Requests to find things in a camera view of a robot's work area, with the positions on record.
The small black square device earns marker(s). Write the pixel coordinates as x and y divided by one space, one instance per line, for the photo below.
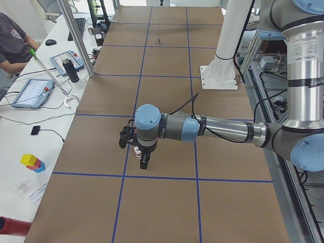
35 130

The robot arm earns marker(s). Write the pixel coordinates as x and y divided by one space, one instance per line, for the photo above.
300 138

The black water bottle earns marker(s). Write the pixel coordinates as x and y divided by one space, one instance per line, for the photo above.
70 70

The black keyboard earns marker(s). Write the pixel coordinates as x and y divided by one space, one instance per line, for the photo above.
80 23

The red cylinder object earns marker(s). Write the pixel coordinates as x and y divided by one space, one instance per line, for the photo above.
14 227

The blue teach pendant near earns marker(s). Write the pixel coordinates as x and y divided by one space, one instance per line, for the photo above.
34 93

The blue teach pendant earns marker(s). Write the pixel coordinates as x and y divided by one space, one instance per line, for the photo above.
34 93
64 58

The aluminium frame post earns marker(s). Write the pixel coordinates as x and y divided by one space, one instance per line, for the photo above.
69 18

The blue teach pendant far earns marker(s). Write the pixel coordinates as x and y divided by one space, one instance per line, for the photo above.
64 58

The yellow red blue blocks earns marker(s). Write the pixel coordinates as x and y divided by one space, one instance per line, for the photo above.
33 163

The clear plastic bag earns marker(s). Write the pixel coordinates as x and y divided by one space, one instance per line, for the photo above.
23 188

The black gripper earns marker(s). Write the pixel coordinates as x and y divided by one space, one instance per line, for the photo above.
146 150

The green handled reacher grabber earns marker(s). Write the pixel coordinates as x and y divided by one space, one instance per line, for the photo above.
67 96

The seated person in grey shirt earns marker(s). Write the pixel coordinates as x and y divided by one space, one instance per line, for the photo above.
15 46

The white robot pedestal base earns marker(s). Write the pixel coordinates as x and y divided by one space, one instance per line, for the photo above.
220 73

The black computer mouse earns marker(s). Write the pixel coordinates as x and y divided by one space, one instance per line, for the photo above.
50 42

